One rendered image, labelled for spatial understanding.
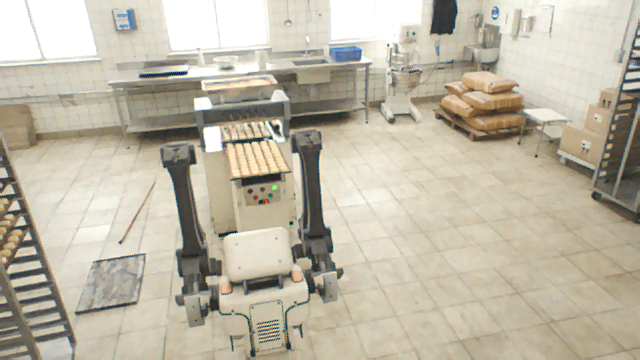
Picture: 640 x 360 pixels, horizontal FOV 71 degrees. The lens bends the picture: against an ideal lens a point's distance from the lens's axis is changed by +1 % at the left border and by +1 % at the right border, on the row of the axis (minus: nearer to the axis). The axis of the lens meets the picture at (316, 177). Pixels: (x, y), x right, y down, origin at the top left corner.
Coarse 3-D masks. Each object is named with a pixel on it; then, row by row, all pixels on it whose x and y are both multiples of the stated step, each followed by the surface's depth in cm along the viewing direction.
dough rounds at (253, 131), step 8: (240, 128) 371; (248, 128) 370; (256, 128) 369; (264, 128) 369; (224, 136) 355; (232, 136) 354; (240, 136) 354; (248, 136) 354; (256, 136) 355; (264, 136) 356
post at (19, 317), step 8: (0, 264) 191; (0, 272) 192; (0, 280) 193; (8, 280) 196; (8, 288) 196; (8, 296) 197; (8, 304) 199; (16, 304) 200; (16, 312) 201; (16, 320) 203; (24, 320) 205; (24, 328) 206; (24, 336) 207; (32, 336) 211; (32, 344) 210; (32, 352) 212
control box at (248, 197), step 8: (256, 184) 295; (264, 184) 294; (272, 184) 295; (256, 192) 294; (264, 192) 296; (272, 192) 297; (280, 192) 299; (248, 200) 295; (256, 200) 296; (264, 200) 298; (272, 200) 300; (280, 200) 301
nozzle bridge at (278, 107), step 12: (276, 96) 360; (204, 108) 336; (216, 108) 337; (228, 108) 339; (240, 108) 341; (252, 108) 353; (276, 108) 358; (288, 108) 351; (204, 120) 347; (216, 120) 349; (228, 120) 350; (240, 120) 349; (252, 120) 351; (264, 120) 354; (288, 120) 367; (288, 132) 371; (204, 144) 357
